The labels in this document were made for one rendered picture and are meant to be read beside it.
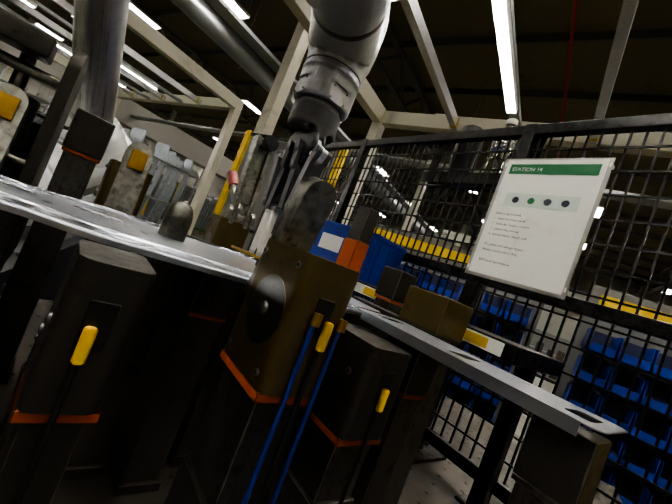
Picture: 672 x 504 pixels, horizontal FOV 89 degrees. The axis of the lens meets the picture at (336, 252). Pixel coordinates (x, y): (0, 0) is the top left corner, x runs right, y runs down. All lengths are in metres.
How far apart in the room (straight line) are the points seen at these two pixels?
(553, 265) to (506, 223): 0.15
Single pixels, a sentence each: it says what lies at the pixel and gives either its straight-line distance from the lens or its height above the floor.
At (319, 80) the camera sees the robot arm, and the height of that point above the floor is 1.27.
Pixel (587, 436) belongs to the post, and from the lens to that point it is 0.38.
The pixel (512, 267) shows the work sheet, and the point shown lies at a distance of 0.88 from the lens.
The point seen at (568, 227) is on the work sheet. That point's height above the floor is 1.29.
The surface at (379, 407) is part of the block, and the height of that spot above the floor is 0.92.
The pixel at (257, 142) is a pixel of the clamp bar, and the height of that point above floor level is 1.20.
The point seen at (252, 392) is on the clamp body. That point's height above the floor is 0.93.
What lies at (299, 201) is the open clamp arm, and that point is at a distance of 0.34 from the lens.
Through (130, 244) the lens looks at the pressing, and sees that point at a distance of 0.36.
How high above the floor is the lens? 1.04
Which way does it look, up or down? 2 degrees up
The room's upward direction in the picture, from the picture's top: 21 degrees clockwise
